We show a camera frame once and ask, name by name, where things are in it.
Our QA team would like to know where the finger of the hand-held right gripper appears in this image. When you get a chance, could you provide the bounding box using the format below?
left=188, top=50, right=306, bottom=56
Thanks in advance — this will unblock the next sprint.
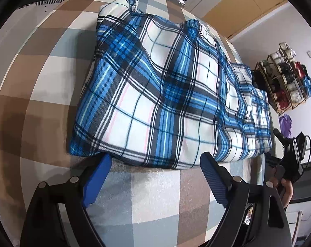
left=273, top=129, right=287, bottom=146

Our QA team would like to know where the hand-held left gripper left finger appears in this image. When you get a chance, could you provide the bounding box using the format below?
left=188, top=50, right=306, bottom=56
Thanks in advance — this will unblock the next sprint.
left=20, top=154, right=113, bottom=247

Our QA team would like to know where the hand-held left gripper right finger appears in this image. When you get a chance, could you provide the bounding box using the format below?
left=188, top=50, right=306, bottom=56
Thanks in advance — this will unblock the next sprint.
left=200, top=152, right=292, bottom=247

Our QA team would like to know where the blue plaid shirt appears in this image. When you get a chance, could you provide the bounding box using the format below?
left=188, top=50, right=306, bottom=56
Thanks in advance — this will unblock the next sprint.
left=68, top=0, right=272, bottom=170

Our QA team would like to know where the person's right hand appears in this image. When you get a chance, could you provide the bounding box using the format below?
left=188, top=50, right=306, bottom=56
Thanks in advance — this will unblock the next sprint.
left=271, top=176, right=295, bottom=209

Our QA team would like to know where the purple plastic bag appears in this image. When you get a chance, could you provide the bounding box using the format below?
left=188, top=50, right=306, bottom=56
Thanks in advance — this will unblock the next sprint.
left=278, top=114, right=293, bottom=139

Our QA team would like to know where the wooden shoe rack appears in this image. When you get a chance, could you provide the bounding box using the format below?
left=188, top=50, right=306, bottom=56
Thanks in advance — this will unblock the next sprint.
left=251, top=42, right=311, bottom=115

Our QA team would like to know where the brown checkered tablecloth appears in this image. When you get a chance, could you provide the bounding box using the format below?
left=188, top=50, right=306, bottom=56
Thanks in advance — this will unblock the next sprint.
left=0, top=0, right=276, bottom=247

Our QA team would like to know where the wooden door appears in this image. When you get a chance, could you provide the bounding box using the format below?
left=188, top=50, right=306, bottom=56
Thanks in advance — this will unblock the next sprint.
left=202, top=0, right=291, bottom=38

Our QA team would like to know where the white patterned mattress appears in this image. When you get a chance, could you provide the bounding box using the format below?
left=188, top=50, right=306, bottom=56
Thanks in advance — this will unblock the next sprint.
left=15, top=0, right=69, bottom=12

